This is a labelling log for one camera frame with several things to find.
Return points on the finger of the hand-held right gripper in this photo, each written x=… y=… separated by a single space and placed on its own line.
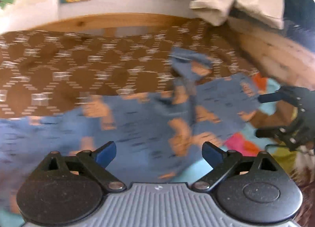
x=270 y=97
x=267 y=132

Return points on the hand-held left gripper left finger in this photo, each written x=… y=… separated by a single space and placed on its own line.
x=107 y=152

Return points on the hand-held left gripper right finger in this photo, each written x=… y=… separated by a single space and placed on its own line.
x=209 y=150

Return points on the blue printed pants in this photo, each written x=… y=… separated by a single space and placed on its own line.
x=147 y=118

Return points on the dark cloth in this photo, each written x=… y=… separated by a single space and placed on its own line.
x=297 y=0

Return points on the brown patterned blanket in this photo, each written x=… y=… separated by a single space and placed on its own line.
x=49 y=69

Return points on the wooden bed frame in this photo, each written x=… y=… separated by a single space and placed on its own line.
x=118 y=19

